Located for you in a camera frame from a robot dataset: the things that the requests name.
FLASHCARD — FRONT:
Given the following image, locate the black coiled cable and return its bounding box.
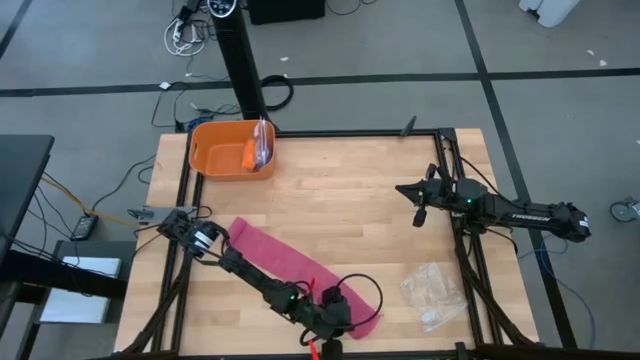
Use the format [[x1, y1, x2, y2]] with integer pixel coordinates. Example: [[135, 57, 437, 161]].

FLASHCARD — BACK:
[[259, 73, 296, 113]]

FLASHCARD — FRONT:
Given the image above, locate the white sheet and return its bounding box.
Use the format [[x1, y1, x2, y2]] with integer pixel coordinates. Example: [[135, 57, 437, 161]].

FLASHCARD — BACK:
[[62, 256, 123, 280]]

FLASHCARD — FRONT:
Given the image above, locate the grey caster wheel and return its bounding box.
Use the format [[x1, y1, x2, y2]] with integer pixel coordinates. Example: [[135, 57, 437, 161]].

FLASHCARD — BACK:
[[608, 196, 640, 224]]

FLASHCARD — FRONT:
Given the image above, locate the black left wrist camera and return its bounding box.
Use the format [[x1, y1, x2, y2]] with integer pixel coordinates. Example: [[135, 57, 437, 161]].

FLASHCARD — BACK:
[[319, 285, 351, 315]]

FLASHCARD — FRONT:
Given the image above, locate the black desk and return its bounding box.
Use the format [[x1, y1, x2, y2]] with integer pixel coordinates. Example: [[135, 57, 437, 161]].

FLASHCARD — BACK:
[[0, 133, 56, 261]]

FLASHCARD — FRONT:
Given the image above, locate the white pedal trash can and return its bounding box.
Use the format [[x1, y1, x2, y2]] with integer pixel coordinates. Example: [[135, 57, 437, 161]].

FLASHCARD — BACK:
[[518, 0, 582, 29]]

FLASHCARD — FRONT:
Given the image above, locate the black power cable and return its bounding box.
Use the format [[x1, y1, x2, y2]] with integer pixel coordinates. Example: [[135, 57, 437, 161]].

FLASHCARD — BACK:
[[91, 153, 157, 212]]

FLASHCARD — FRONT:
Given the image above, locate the orange plastic bin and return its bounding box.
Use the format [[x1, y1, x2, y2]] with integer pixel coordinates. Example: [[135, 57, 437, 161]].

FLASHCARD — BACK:
[[188, 118, 277, 182]]

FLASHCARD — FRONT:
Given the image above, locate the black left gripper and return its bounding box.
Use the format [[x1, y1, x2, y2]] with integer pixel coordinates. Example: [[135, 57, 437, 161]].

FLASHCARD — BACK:
[[299, 299, 354, 360]]

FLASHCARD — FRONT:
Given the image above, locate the black power adapter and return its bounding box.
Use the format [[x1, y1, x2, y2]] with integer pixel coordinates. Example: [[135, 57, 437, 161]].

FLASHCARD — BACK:
[[69, 213, 99, 242]]

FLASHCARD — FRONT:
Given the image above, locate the black box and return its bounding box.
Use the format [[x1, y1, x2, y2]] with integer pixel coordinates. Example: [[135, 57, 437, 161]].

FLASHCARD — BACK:
[[247, 0, 327, 26]]

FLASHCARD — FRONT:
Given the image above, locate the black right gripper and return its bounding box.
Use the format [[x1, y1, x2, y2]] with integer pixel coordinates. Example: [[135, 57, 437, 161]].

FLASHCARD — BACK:
[[394, 163, 460, 229]]

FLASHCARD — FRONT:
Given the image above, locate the pink elastic bandage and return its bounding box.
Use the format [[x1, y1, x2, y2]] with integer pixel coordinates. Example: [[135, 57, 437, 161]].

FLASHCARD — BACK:
[[227, 216, 384, 341]]

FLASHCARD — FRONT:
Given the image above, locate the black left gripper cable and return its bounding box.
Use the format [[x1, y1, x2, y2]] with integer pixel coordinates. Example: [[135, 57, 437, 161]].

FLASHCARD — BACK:
[[333, 273, 385, 330]]

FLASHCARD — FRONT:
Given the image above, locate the black floor cable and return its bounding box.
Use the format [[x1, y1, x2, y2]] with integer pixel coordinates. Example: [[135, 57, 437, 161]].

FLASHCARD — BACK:
[[151, 81, 244, 130]]

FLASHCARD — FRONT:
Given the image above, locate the blue floor cable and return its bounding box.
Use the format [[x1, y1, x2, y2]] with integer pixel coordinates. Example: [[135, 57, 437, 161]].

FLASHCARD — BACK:
[[517, 230, 599, 351]]

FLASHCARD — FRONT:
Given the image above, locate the black aluminium table frame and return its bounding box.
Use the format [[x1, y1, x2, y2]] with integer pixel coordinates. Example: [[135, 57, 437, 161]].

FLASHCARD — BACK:
[[119, 127, 546, 360]]

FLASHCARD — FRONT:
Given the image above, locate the white cable bundle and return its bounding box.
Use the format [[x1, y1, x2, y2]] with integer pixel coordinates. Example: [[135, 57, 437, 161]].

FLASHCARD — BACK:
[[163, 16, 209, 58]]

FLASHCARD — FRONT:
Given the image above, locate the clear plastic zip bag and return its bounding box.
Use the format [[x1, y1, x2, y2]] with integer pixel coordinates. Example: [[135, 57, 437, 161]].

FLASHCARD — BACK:
[[399, 261, 469, 335], [252, 116, 275, 172]]

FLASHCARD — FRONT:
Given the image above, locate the yellow floor cable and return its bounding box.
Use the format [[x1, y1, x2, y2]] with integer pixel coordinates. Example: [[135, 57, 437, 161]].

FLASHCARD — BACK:
[[39, 175, 142, 230]]

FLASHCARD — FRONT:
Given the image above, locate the orange bandage roll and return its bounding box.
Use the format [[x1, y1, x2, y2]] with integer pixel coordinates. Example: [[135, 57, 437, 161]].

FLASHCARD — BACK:
[[241, 138, 259, 173]]

